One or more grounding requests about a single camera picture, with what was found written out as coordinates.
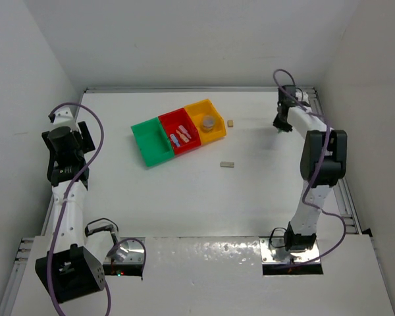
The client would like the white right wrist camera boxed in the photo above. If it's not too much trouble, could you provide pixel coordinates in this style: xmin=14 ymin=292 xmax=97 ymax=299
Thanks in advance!
xmin=296 ymin=90 xmax=309 ymax=105

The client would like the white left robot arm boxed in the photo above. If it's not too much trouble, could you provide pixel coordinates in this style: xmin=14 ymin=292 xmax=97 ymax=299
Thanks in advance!
xmin=35 ymin=122 xmax=117 ymax=303

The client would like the metal base plate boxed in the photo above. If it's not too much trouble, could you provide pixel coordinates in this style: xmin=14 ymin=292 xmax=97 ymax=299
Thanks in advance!
xmin=259 ymin=236 xmax=320 ymax=265
xmin=106 ymin=237 xmax=145 ymax=265

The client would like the pink marker pen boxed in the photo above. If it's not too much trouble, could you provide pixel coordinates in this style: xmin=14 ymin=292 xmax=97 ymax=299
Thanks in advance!
xmin=178 ymin=125 xmax=192 ymax=139

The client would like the orange marker pen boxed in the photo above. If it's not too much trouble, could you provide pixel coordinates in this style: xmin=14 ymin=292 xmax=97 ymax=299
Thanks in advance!
xmin=176 ymin=130 xmax=190 ymax=143

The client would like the aluminium frame rail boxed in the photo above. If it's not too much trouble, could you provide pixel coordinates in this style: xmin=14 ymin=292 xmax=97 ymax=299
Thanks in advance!
xmin=305 ymin=88 xmax=361 ymax=234

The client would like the grey rectangular eraser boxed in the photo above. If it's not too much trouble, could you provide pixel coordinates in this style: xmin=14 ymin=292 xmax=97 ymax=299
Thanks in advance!
xmin=220 ymin=161 xmax=234 ymax=168

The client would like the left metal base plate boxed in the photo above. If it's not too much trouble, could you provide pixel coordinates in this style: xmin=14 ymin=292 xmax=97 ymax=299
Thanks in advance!
xmin=106 ymin=237 xmax=145 ymax=265

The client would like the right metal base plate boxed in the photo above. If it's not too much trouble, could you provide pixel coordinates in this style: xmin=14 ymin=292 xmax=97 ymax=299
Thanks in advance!
xmin=259 ymin=236 xmax=320 ymax=265

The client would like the green plastic bin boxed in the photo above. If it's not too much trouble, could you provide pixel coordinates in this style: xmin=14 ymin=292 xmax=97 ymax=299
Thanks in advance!
xmin=131 ymin=117 xmax=174 ymax=167

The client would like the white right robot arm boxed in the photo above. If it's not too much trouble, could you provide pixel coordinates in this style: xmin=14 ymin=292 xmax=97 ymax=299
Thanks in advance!
xmin=273 ymin=85 xmax=348 ymax=251

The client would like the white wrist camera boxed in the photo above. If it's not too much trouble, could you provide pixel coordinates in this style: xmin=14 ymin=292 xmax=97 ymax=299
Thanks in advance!
xmin=296 ymin=90 xmax=309 ymax=105
xmin=49 ymin=106 xmax=76 ymax=130

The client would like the blue marker pen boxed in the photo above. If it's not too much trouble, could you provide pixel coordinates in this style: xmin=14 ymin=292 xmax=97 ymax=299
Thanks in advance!
xmin=170 ymin=134 xmax=180 ymax=147

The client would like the yellow plastic bin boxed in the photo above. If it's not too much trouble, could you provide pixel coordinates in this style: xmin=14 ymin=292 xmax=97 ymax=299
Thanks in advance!
xmin=184 ymin=99 xmax=226 ymax=145

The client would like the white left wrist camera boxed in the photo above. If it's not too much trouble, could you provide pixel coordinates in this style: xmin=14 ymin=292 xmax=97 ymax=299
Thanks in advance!
xmin=49 ymin=106 xmax=76 ymax=130

